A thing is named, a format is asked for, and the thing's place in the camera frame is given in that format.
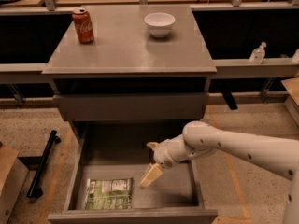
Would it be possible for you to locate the brown cardboard box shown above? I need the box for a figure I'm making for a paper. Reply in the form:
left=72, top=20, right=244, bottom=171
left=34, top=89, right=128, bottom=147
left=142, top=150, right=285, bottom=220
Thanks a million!
left=0, top=144, right=28, bottom=224

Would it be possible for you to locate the grey metal rail frame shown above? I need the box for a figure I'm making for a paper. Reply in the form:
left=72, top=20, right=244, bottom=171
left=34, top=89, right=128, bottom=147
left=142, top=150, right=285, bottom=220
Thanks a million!
left=0, top=3, right=299, bottom=99

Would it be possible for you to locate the white ceramic bowl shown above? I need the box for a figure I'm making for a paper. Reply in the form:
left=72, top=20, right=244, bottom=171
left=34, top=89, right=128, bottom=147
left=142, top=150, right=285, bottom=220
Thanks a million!
left=144, top=12, right=176, bottom=38

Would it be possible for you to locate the open grey middle drawer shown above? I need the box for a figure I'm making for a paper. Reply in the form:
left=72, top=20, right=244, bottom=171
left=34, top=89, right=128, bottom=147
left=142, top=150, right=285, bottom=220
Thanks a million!
left=48, top=121, right=218, bottom=224

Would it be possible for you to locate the clear sanitizer pump bottle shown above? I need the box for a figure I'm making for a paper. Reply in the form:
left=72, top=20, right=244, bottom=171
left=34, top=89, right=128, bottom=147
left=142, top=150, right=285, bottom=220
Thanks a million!
left=249, top=42, right=267, bottom=64

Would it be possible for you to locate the red cola can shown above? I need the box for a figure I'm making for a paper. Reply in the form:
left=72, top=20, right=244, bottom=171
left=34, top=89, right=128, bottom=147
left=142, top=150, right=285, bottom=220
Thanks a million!
left=72, top=7, right=94, bottom=44

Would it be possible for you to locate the wooden board at right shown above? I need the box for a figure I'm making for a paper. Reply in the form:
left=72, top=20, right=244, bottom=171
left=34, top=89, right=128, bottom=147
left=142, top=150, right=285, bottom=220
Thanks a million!
left=281, top=77, right=299, bottom=126

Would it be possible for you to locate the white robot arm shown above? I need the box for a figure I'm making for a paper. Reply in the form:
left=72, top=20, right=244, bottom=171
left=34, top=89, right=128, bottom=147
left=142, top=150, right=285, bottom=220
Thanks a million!
left=140, top=121, right=299, bottom=224

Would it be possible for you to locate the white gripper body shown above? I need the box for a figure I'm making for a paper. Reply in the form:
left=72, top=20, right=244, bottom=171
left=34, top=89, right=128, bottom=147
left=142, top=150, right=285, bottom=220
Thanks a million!
left=153, top=140, right=176, bottom=169

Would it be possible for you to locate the green jalapeno chip bag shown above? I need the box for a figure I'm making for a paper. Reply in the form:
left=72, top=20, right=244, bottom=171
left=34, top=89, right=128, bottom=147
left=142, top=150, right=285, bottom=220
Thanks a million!
left=84, top=178, right=134, bottom=210

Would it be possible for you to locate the black metal bar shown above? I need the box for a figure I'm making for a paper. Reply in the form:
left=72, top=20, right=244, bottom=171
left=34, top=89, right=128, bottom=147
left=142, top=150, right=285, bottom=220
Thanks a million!
left=26, top=130, right=61, bottom=199

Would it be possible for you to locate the grey drawer cabinet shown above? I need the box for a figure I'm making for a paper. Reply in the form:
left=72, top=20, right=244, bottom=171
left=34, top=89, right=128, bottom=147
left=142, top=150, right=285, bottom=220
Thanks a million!
left=43, top=5, right=216, bottom=138

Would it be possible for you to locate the closed grey top drawer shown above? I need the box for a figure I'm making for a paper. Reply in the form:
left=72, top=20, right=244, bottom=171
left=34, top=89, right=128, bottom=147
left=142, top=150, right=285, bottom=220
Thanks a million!
left=53, top=93, right=207, bottom=121

